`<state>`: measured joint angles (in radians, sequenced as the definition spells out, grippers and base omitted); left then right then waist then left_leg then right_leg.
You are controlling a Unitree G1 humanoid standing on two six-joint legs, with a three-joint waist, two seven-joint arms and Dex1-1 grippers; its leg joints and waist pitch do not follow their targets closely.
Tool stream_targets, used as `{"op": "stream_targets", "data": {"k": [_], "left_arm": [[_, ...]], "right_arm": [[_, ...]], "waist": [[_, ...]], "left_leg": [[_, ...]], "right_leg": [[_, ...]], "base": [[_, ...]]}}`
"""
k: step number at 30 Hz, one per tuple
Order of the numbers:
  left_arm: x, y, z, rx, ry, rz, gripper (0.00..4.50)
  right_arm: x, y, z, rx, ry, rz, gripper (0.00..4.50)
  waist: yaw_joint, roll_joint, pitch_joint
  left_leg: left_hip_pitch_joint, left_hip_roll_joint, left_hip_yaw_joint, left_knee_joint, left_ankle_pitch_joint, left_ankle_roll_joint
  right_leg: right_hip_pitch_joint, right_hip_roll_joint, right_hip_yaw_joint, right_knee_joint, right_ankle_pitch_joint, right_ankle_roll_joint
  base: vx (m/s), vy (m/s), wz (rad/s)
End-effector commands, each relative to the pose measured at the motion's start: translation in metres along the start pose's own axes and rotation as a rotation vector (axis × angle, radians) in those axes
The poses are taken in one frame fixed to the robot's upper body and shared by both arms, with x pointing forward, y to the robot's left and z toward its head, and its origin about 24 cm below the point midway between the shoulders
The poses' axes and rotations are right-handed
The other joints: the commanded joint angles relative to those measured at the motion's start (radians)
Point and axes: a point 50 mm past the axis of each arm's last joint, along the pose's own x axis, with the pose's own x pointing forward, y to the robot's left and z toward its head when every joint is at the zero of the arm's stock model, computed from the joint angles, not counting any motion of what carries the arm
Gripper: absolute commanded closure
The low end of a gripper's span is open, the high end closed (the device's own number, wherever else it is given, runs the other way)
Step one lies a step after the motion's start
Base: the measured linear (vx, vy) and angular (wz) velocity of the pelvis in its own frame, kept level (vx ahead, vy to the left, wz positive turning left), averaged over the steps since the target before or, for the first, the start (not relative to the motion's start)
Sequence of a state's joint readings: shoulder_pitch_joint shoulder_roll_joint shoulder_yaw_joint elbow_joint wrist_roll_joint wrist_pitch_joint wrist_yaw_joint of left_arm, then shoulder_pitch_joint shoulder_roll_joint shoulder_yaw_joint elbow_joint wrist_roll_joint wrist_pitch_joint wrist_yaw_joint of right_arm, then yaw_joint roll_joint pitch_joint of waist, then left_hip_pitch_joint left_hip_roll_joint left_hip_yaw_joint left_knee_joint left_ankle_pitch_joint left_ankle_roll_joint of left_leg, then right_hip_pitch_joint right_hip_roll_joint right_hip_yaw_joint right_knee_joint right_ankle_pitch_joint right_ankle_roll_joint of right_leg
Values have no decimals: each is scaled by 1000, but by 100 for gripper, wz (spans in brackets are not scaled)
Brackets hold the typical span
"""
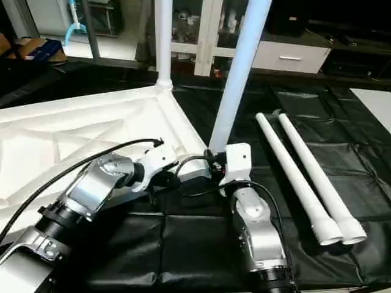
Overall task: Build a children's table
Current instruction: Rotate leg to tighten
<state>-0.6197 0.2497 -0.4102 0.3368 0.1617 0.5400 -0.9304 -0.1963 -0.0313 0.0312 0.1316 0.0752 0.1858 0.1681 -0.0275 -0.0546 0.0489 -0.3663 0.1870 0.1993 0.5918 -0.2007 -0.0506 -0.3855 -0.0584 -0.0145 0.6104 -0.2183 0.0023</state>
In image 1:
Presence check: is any white plastic table leg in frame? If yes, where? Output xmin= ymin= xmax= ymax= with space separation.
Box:
xmin=255 ymin=112 xmax=345 ymax=247
xmin=208 ymin=0 xmax=273 ymax=154
xmin=277 ymin=113 xmax=368 ymax=245
xmin=154 ymin=0 xmax=175 ymax=92

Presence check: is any white plastic table top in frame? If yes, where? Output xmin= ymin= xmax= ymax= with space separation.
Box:
xmin=0 ymin=85 xmax=213 ymax=246

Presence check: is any black work mat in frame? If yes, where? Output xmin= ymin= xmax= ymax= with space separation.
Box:
xmin=0 ymin=55 xmax=391 ymax=291

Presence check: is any white glass-door cabinet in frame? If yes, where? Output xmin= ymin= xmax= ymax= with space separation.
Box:
xmin=150 ymin=0 xmax=251 ymax=77

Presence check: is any white drawer unit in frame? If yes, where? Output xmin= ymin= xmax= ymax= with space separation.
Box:
xmin=252 ymin=40 xmax=332 ymax=74

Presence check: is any white flat board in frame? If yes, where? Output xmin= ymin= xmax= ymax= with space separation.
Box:
xmin=350 ymin=87 xmax=391 ymax=132

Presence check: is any black metal pole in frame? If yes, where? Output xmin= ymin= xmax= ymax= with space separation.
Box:
xmin=82 ymin=0 xmax=101 ymax=59

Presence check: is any blue plastic tool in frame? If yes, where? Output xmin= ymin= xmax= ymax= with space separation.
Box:
xmin=64 ymin=0 xmax=87 ymax=47

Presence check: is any brown cardboard box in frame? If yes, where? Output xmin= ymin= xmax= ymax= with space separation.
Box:
xmin=15 ymin=38 xmax=66 ymax=62

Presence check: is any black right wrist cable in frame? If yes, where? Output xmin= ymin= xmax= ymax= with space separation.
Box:
xmin=175 ymin=154 xmax=289 ymax=263

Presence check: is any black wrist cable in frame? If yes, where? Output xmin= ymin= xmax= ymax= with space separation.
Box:
xmin=0 ymin=139 xmax=166 ymax=246
xmin=175 ymin=154 xmax=289 ymax=263

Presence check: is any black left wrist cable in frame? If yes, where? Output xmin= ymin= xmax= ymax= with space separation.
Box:
xmin=0 ymin=139 xmax=166 ymax=246

